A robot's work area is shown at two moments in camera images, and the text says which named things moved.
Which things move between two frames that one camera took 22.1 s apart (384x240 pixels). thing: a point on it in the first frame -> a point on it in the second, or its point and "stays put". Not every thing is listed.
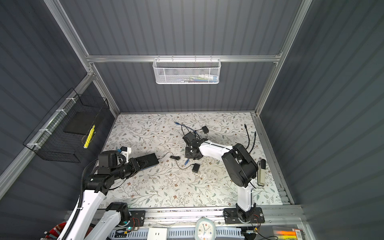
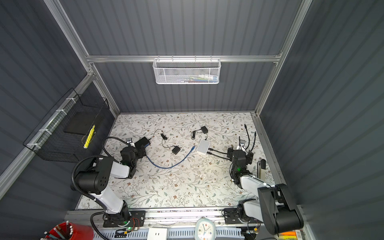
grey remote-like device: x=261 y=168 stays put
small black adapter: x=195 y=167 -> x=175 y=149
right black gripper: x=187 y=154 -> x=250 y=159
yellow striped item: x=89 y=137 stays put
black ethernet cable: x=245 y=125 stays put
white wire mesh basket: x=195 y=72 stays put
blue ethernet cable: x=187 y=160 -> x=192 y=148
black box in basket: x=82 y=122 stays put
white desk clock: x=205 y=229 stays put
